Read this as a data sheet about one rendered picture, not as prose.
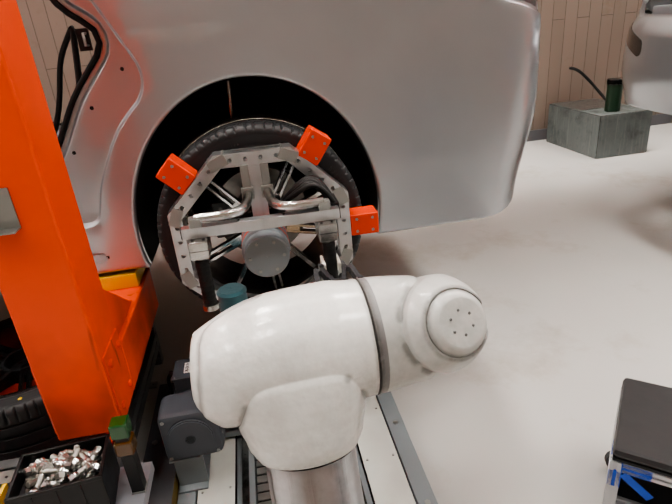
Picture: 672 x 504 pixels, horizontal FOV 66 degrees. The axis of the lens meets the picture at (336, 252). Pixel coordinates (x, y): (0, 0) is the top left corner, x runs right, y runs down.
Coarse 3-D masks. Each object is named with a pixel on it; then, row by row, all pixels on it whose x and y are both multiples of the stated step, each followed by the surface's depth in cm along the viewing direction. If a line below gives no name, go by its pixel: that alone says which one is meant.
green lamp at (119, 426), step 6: (114, 420) 118; (120, 420) 118; (126, 420) 118; (108, 426) 116; (114, 426) 116; (120, 426) 116; (126, 426) 117; (114, 432) 116; (120, 432) 116; (126, 432) 117; (114, 438) 117; (120, 438) 117; (126, 438) 118
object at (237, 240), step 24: (216, 192) 163; (312, 192) 170; (240, 216) 167; (240, 240) 170; (336, 240) 174; (216, 264) 182; (240, 264) 195; (288, 264) 195; (312, 264) 178; (264, 288) 180
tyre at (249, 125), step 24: (240, 120) 164; (264, 120) 162; (288, 120) 172; (192, 144) 161; (216, 144) 155; (240, 144) 156; (264, 144) 157; (336, 168) 164; (168, 192) 158; (168, 240) 164
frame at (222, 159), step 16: (272, 144) 155; (288, 144) 153; (208, 160) 149; (224, 160) 148; (240, 160) 149; (256, 160) 150; (272, 160) 151; (288, 160) 152; (304, 160) 153; (208, 176) 150; (320, 176) 155; (192, 192) 151; (336, 192) 158; (176, 208) 152; (176, 224) 153; (176, 240) 155; (176, 256) 157; (352, 256) 167; (192, 272) 160; (192, 288) 162
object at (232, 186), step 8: (272, 168) 178; (232, 176) 177; (240, 176) 177; (272, 176) 179; (224, 184) 177; (232, 184) 178; (240, 184) 178; (280, 184) 181; (288, 184) 181; (232, 192) 179; (240, 192) 179; (216, 200) 179; (240, 200) 180; (240, 248) 187
